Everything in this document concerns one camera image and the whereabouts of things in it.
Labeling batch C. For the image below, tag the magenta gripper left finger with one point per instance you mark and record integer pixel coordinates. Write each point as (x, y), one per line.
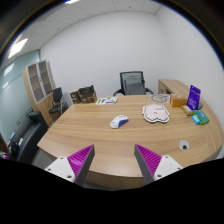
(75, 167)

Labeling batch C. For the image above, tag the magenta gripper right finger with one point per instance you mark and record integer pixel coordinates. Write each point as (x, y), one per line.
(154, 166)

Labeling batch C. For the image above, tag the pink cartoon mouse pad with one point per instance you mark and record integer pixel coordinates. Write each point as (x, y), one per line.
(155, 113)

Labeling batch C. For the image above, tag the white and blue computer mouse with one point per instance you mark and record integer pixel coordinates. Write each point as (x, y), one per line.
(118, 121)

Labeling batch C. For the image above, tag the black leather sofa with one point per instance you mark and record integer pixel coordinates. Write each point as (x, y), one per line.
(23, 145)

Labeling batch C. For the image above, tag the blue small packet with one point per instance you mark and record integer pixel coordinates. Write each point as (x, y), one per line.
(195, 119)

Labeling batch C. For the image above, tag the black side chair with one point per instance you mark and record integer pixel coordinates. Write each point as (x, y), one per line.
(58, 104)

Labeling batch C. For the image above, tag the yellow small box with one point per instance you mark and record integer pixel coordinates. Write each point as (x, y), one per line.
(187, 110)

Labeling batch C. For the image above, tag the brown wooden tissue box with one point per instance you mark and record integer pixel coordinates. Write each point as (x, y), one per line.
(177, 101)

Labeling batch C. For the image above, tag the round grey coaster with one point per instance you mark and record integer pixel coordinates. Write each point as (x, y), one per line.
(160, 98)

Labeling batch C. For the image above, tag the green snack box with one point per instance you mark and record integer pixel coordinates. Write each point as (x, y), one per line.
(201, 116)

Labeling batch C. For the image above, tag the brown cardboard boxes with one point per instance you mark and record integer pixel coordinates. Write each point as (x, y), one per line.
(85, 94)

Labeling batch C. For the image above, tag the printed leaflet on table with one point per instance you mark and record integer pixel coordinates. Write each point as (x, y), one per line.
(106, 100)

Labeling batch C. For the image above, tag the wooden side cabinet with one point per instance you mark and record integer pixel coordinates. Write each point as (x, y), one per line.
(169, 86)

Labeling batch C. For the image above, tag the grey mesh office chair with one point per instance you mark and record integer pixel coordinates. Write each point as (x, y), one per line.
(132, 83)

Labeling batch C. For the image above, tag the wooden bookcase with glass doors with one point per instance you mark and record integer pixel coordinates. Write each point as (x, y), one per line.
(39, 85)

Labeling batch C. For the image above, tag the table cable grommet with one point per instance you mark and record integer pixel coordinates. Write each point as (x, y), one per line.
(184, 145)

